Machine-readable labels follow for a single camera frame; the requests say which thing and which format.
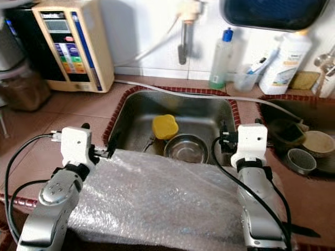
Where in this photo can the stainless steel bowl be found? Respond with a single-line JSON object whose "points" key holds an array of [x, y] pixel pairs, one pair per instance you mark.
{"points": [[186, 150]]}

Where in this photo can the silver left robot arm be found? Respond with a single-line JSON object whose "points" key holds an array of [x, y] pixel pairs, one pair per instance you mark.
{"points": [[52, 214]]}

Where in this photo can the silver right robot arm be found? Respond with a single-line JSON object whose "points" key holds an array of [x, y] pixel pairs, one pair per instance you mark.
{"points": [[259, 209]]}

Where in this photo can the large stainless steel sink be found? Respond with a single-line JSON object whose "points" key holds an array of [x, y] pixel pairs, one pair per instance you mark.
{"points": [[193, 110]]}

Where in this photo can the clear plastic cup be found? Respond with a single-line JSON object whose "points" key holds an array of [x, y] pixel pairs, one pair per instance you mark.
{"points": [[244, 81]]}

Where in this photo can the small sink with dishes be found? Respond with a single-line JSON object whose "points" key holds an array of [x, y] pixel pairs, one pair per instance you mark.
{"points": [[275, 112]]}

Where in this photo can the green plastic container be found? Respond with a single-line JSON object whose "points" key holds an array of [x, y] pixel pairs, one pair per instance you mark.
{"points": [[288, 135]]}

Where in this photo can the clear bubble wrap sheet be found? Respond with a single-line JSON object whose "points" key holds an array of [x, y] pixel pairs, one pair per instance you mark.
{"points": [[152, 198]]}

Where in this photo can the clear bottle with blue cap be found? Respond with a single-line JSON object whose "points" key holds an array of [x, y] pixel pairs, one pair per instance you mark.
{"points": [[220, 63]]}

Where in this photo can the jar of brown powder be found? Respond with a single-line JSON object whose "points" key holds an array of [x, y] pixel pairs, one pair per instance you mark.
{"points": [[26, 91]]}

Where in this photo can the grey ceramic bowl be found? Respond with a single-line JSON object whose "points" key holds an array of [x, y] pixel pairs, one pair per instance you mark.
{"points": [[301, 161]]}

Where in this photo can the beige water ionizer machine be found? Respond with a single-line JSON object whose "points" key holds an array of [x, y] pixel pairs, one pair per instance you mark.
{"points": [[99, 52]]}

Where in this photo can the white blue toothbrush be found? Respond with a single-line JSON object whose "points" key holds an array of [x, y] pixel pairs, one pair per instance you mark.
{"points": [[261, 63]]}

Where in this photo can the white detergent bottle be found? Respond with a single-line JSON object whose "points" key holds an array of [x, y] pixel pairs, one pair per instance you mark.
{"points": [[285, 65]]}

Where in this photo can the beige ceramic bowl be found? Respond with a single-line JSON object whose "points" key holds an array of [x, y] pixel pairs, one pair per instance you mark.
{"points": [[319, 144]]}

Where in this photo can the yellow sponge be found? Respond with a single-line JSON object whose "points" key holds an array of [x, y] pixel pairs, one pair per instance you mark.
{"points": [[304, 81]]}

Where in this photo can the white grey appliance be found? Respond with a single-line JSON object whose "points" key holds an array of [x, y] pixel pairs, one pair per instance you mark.
{"points": [[10, 49]]}

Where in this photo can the metal ladle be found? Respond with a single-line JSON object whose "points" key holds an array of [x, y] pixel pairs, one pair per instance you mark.
{"points": [[327, 57]]}

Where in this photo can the black tray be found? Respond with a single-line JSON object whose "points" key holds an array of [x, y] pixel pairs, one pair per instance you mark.
{"points": [[272, 13]]}

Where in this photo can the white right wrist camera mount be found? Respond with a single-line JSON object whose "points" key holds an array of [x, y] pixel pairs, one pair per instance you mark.
{"points": [[251, 142]]}

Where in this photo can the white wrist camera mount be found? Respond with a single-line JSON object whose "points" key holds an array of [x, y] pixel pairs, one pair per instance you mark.
{"points": [[251, 142], [76, 146]]}

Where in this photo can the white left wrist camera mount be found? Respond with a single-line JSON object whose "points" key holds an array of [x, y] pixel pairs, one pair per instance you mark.
{"points": [[76, 146]]}

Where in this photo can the beige wall faucet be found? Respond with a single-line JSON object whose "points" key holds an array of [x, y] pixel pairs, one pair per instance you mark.
{"points": [[196, 8]]}

